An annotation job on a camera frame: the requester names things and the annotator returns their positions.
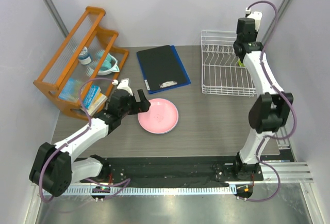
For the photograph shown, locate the pink plate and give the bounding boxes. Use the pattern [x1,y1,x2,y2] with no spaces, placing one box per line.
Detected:
[138,98,179,134]

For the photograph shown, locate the blue white book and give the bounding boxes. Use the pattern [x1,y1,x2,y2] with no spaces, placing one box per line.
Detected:
[82,85,108,117]

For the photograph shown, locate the blue black clipboard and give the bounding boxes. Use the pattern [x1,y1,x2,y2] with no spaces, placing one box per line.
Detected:
[136,45,191,94]

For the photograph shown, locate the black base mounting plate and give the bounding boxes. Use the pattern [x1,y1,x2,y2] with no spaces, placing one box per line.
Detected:
[94,156,263,188]

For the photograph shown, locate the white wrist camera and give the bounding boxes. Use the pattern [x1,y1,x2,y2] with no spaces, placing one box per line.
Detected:
[112,78,133,96]
[245,7,262,32]

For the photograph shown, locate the white wire dish rack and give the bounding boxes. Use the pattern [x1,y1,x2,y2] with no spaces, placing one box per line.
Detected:
[201,30,256,98]

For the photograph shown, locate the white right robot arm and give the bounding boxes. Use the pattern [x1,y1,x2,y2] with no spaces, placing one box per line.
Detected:
[232,14,293,180]

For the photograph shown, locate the orange wooden shelf rack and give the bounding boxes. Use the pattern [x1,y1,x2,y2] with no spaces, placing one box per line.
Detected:
[34,6,129,120]

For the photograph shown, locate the white slotted cable duct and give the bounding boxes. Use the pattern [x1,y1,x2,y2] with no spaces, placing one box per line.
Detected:
[63,184,237,196]

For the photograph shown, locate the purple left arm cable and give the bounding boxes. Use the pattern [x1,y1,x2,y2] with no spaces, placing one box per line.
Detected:
[40,77,131,204]

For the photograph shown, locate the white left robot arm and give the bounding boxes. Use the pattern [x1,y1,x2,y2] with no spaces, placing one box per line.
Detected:
[29,89,151,197]

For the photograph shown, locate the light blue plate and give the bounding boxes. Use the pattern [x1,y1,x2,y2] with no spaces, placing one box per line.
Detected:
[143,105,179,135]

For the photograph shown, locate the lime green plate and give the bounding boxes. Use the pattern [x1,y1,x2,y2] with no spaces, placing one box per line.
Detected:
[238,59,245,67]

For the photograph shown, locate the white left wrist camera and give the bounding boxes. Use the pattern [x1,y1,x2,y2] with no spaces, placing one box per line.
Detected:
[112,78,133,96]

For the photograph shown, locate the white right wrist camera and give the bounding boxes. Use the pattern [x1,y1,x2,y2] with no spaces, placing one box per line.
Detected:
[245,7,262,32]

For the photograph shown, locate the white bowl with teal items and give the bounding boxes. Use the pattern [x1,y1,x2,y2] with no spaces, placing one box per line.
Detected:
[86,50,120,76]

